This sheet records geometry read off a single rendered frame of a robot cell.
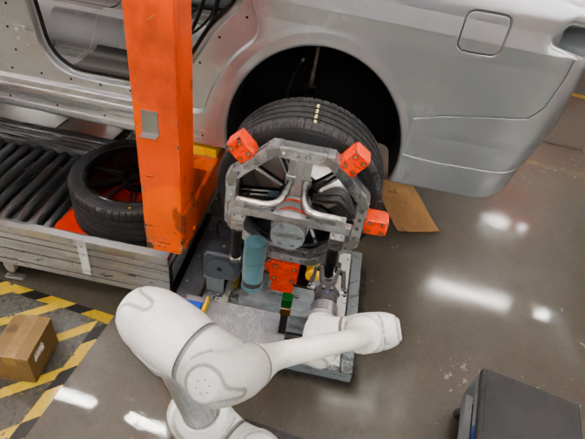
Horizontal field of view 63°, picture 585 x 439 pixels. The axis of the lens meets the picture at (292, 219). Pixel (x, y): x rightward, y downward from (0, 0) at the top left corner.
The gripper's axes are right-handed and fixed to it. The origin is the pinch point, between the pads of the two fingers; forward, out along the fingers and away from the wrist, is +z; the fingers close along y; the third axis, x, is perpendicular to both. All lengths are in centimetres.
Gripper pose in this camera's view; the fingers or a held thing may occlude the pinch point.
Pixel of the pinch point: (331, 261)
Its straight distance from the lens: 168.2
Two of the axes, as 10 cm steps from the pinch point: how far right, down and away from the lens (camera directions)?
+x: 1.2, -7.5, -6.5
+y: 9.8, 2.0, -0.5
